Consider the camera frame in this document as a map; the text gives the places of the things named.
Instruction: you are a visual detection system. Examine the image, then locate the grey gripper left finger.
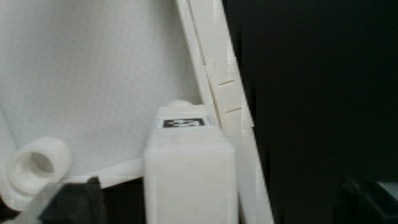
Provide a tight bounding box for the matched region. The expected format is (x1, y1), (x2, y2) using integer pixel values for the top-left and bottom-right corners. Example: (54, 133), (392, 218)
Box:
(12, 177), (109, 224)

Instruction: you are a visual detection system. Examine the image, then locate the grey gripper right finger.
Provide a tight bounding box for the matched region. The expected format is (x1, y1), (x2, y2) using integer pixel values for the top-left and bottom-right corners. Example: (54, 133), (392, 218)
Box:
(333, 179), (398, 224)

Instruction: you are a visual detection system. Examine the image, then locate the white desk leg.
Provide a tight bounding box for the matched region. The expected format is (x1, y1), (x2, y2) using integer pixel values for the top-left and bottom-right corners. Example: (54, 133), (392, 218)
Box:
(145, 100), (239, 224)

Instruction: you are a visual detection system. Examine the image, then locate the white desk top tray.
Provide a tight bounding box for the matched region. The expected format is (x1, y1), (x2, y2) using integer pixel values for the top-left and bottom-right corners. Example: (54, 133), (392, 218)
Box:
(0, 0), (203, 209)

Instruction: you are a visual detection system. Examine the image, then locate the white U-shaped obstacle fence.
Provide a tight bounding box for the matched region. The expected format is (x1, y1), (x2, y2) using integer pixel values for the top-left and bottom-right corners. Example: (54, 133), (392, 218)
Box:
(175, 0), (276, 224)

